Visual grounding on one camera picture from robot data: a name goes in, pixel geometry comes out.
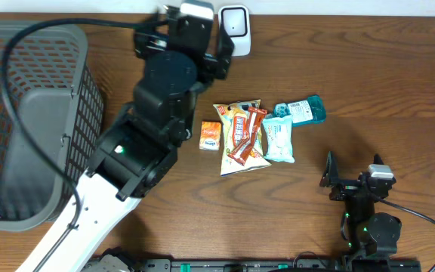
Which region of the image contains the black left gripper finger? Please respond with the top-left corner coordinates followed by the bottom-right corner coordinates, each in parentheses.
top-left (216, 26), bottom-right (235, 60)
top-left (141, 11), bottom-right (169, 38)

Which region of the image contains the teal mouthwash bottle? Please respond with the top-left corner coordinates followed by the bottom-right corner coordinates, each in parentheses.
top-left (273, 94), bottom-right (327, 127)

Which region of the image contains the light blue wipes pack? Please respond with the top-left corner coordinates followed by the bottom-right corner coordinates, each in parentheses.
top-left (262, 116), bottom-right (295, 163)

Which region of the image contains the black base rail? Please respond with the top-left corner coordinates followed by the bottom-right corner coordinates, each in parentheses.
top-left (85, 258), bottom-right (423, 272)

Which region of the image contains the white barcode scanner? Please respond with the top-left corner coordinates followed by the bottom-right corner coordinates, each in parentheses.
top-left (218, 5), bottom-right (251, 57)

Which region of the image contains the yellow snack bag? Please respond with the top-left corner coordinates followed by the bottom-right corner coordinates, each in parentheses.
top-left (213, 99), bottom-right (271, 176)

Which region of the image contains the grey plastic shopping basket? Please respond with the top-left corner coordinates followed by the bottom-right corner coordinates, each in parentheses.
top-left (0, 20), bottom-right (104, 232)

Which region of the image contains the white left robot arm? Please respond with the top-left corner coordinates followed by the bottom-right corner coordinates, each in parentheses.
top-left (20, 8), bottom-right (233, 271)

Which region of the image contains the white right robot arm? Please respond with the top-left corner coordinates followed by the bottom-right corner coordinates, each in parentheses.
top-left (319, 152), bottom-right (402, 258)

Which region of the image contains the red chocolate bar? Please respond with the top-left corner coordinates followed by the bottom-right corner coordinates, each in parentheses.
top-left (228, 107), bottom-right (267, 165)

